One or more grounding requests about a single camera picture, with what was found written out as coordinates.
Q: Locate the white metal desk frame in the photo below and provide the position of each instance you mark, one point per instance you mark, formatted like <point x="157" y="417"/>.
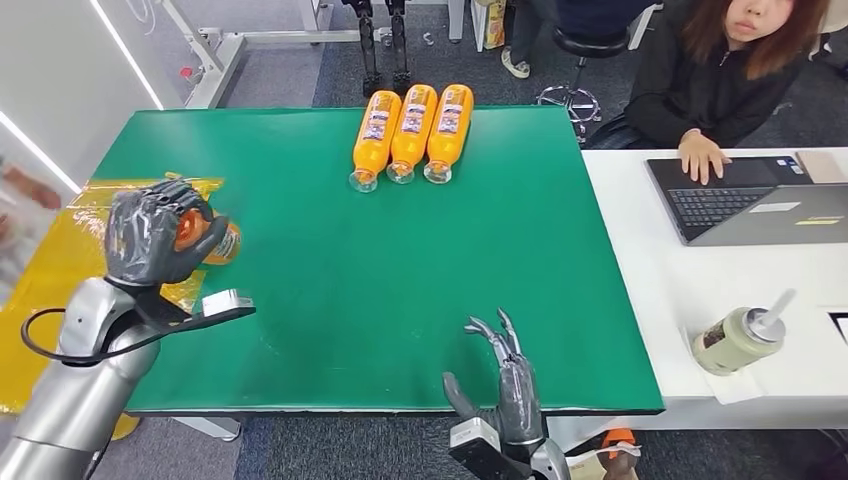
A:
<point x="215" y="69"/>

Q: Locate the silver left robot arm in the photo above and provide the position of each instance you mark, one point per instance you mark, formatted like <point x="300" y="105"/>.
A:
<point x="79" y="397"/>

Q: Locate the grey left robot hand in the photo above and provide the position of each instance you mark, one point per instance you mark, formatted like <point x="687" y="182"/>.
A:
<point x="142" y="245"/>

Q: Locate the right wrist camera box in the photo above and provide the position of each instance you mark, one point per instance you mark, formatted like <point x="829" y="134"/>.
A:
<point x="480" y="450"/>

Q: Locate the cardboard box in yellow film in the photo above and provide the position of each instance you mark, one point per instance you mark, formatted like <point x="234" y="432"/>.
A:
<point x="13" y="371"/>

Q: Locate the black stool with chrome base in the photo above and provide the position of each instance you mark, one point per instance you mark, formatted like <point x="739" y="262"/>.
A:
<point x="584" y="43"/>

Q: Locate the yellow printed carton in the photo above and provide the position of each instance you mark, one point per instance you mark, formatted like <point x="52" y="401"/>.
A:
<point x="493" y="25"/>

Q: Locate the orange bottle with clear cap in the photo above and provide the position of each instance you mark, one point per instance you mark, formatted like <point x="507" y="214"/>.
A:
<point x="447" y="132"/>
<point x="373" y="142"/>
<point x="411" y="132"/>
<point x="192" y="228"/>

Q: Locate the small red floor object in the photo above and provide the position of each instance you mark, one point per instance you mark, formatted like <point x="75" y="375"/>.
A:
<point x="186" y="73"/>

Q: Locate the person on stool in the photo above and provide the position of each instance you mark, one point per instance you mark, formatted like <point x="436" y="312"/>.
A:
<point x="515" y="65"/>

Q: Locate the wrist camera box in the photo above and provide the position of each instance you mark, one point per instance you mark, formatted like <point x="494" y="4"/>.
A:
<point x="480" y="450"/>
<point x="225" y="303"/>

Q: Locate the black robot leg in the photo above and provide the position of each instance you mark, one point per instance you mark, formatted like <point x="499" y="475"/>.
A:
<point x="368" y="46"/>
<point x="399" y="46"/>

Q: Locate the green table mat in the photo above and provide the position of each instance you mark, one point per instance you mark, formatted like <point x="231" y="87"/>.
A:
<point x="364" y="265"/>

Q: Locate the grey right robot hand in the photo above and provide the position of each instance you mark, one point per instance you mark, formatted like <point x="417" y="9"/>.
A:
<point x="517" y="404"/>

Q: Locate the drink cup with straw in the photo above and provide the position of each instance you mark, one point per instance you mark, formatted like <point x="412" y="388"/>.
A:
<point x="731" y="340"/>

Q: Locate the person's hand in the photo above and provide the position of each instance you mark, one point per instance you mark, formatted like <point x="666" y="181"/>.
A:
<point x="702" y="156"/>

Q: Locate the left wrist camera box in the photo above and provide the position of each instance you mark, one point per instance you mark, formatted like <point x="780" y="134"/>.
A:
<point x="225" y="303"/>

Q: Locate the dark grey laptop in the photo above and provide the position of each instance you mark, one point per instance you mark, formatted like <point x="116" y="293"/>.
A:
<point x="725" y="204"/>

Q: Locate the white paper napkin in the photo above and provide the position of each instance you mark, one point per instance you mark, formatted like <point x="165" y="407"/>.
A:
<point x="734" y="389"/>

